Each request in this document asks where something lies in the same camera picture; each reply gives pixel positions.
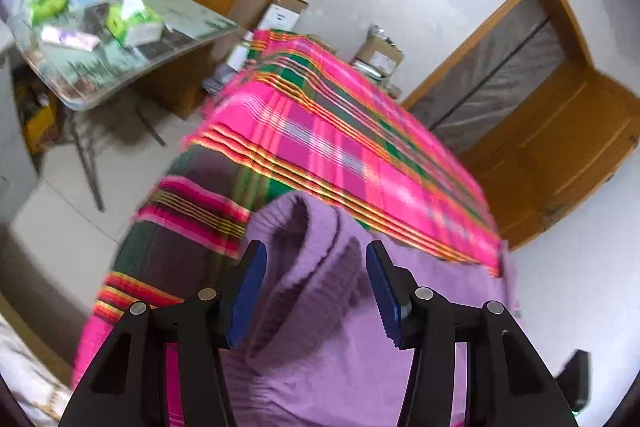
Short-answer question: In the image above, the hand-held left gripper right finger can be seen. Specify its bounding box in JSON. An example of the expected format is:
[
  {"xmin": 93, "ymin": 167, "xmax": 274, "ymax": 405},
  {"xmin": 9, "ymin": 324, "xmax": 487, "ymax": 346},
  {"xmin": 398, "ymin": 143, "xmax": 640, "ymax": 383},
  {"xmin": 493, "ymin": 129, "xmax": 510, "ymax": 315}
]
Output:
[{"xmin": 365, "ymin": 241, "xmax": 573, "ymax": 427}]

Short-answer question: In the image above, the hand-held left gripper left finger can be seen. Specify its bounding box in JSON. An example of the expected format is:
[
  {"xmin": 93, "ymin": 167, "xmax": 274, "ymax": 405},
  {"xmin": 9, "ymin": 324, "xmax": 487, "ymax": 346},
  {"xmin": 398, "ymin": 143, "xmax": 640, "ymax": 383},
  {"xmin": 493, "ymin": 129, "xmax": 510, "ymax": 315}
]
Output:
[{"xmin": 59, "ymin": 239, "xmax": 268, "ymax": 427}]

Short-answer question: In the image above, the purple sweater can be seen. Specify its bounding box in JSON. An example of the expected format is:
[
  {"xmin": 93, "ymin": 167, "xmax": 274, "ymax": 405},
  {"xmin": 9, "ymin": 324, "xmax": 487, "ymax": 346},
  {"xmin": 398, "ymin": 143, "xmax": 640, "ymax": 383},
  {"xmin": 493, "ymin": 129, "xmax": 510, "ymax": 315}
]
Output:
[{"xmin": 220, "ymin": 192, "xmax": 521, "ymax": 427}]

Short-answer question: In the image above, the pink green plaid cloth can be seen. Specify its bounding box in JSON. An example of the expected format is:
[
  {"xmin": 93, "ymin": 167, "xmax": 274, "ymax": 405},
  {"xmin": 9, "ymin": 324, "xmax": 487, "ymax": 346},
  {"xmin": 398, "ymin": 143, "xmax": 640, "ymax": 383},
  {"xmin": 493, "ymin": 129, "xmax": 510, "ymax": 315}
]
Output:
[{"xmin": 72, "ymin": 29, "xmax": 503, "ymax": 427}]

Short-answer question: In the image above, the wooden door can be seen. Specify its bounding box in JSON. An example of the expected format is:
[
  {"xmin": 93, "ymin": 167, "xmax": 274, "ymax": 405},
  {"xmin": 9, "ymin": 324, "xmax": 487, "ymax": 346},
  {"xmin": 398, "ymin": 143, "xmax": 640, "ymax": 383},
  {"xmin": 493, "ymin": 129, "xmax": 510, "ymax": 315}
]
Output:
[{"xmin": 457, "ymin": 62, "xmax": 640, "ymax": 250}]

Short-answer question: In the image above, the white floral bedding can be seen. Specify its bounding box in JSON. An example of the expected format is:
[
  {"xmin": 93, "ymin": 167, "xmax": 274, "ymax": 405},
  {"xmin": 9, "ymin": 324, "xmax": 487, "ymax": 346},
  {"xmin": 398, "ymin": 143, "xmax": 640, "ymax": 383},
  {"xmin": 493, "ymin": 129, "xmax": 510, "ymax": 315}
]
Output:
[{"xmin": 0, "ymin": 312, "xmax": 71, "ymax": 427}]

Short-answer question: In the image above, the open brown cardboard box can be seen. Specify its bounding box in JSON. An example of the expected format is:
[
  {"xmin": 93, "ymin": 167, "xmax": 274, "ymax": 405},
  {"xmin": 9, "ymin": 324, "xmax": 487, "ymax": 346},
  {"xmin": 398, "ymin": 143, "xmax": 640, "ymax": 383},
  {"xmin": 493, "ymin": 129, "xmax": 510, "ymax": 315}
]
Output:
[{"xmin": 352, "ymin": 24, "xmax": 403, "ymax": 78}]

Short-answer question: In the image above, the clear plastic door curtain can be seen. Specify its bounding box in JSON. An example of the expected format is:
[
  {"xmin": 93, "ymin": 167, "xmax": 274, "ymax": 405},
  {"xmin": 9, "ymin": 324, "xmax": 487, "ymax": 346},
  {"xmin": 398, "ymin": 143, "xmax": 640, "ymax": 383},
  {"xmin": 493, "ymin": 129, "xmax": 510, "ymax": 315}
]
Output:
[{"xmin": 410, "ymin": 0, "xmax": 568, "ymax": 152}]

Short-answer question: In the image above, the folding table with printed top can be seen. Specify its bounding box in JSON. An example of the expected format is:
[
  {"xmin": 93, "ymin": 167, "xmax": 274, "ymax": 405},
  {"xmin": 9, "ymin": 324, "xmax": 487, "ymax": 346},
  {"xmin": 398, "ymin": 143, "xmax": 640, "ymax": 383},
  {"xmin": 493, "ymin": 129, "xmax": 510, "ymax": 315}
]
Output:
[{"xmin": 7, "ymin": 0, "xmax": 241, "ymax": 212}]

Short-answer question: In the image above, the yellow bag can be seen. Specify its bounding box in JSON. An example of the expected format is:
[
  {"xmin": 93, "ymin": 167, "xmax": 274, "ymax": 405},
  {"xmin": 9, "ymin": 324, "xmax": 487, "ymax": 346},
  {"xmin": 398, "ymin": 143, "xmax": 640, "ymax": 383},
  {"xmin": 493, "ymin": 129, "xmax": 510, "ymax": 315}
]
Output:
[{"xmin": 15, "ymin": 82, "xmax": 58, "ymax": 152}]

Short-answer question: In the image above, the small white cardboard box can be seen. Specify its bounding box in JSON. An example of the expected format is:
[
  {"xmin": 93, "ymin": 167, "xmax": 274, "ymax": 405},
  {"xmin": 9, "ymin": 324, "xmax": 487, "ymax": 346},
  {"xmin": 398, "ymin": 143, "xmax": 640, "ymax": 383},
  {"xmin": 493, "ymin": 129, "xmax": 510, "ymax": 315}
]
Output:
[{"xmin": 257, "ymin": 0, "xmax": 308, "ymax": 32}]

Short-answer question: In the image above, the green tissue box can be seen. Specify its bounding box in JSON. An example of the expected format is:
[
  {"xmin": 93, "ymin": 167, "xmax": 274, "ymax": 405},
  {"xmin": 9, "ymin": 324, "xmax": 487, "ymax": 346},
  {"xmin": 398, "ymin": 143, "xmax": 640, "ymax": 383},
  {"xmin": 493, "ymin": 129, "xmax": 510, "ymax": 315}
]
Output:
[{"xmin": 106, "ymin": 0, "xmax": 165, "ymax": 48}]

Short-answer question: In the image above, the pink white packet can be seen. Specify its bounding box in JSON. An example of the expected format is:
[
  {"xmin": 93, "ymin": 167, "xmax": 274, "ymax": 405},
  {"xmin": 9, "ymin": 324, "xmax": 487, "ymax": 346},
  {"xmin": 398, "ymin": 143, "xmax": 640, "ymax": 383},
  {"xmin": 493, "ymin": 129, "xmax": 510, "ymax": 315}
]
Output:
[{"xmin": 40, "ymin": 24, "xmax": 101, "ymax": 52}]

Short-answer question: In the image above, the green packet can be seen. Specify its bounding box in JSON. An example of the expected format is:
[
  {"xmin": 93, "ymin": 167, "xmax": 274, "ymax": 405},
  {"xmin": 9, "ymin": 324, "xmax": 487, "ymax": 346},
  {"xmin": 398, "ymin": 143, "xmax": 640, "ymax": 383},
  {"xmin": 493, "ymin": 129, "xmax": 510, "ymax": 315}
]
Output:
[{"xmin": 27, "ymin": 0, "xmax": 71, "ymax": 25}]

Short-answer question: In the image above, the wooden door frame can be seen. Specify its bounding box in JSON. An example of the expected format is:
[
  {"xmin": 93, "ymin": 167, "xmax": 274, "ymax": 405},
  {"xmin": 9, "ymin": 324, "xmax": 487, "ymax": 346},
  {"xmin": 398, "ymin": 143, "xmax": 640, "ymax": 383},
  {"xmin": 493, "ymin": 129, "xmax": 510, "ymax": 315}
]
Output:
[{"xmin": 402, "ymin": 0, "xmax": 596, "ymax": 110}]

